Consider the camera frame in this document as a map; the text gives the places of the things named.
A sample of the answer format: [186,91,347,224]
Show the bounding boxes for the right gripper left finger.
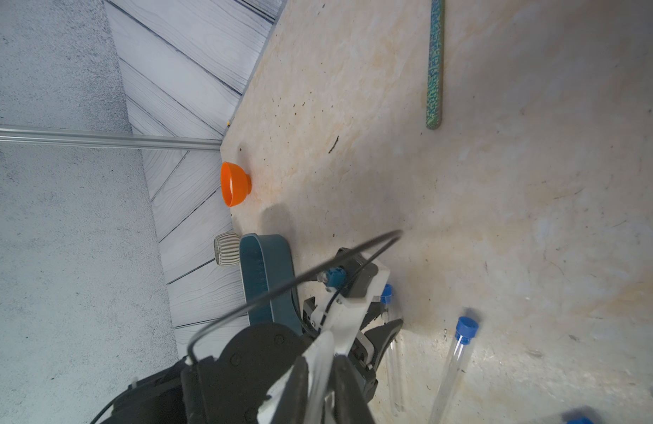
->
[271,356,309,424]

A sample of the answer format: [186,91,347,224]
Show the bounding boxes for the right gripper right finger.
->
[333,355,375,424]

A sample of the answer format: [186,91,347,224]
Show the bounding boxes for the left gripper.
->
[302,296,407,404]

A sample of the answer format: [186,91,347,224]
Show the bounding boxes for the test tube blue cap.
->
[380,284,405,417]
[563,413,594,424]
[429,316,479,423]

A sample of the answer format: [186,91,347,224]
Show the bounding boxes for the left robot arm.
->
[94,319,403,423]

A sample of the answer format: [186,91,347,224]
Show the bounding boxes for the teal plastic tray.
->
[239,233,303,335]

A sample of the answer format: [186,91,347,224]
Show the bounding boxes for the orange bowl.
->
[220,162,252,208]

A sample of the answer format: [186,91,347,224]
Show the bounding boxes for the teal pen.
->
[426,0,445,130]

